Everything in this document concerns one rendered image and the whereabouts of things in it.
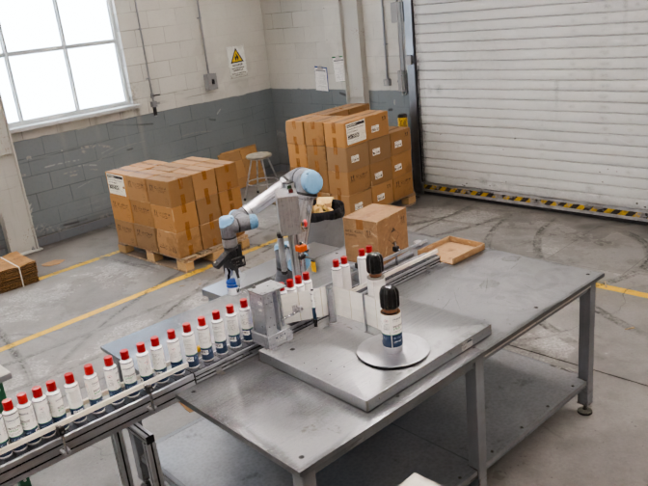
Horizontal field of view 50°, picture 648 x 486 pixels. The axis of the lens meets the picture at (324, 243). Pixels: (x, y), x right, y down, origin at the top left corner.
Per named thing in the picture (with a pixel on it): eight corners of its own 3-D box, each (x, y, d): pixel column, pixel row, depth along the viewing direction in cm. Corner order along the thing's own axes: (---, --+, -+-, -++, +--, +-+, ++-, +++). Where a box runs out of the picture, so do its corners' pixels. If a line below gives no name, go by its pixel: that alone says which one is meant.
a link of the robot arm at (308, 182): (298, 268, 380) (313, 168, 370) (310, 275, 367) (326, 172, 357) (278, 267, 374) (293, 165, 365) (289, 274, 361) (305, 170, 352)
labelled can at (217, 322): (221, 357, 309) (213, 314, 302) (214, 353, 312) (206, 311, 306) (230, 352, 312) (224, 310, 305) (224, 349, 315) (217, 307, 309)
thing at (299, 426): (300, 477, 236) (299, 472, 235) (100, 350, 343) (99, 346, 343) (604, 276, 365) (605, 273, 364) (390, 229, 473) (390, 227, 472)
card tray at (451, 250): (453, 265, 396) (452, 258, 394) (418, 256, 414) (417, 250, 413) (484, 249, 414) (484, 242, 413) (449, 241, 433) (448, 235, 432)
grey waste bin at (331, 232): (327, 283, 606) (319, 216, 585) (292, 274, 635) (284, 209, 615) (360, 268, 633) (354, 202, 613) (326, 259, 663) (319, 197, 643)
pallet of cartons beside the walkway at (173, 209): (252, 247, 720) (239, 161, 691) (185, 274, 664) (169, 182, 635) (182, 230, 800) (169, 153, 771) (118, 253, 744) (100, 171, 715)
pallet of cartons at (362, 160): (350, 234, 725) (339, 124, 688) (292, 224, 781) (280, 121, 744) (418, 203, 806) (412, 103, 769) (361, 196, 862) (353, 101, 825)
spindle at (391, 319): (393, 356, 291) (389, 292, 282) (378, 349, 298) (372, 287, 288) (408, 347, 297) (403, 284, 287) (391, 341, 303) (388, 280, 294)
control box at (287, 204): (281, 236, 329) (276, 198, 323) (279, 226, 345) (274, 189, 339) (303, 233, 330) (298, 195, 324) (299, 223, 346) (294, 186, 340)
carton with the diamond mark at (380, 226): (379, 267, 398) (376, 222, 390) (346, 260, 413) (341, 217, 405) (409, 250, 420) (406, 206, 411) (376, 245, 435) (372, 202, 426)
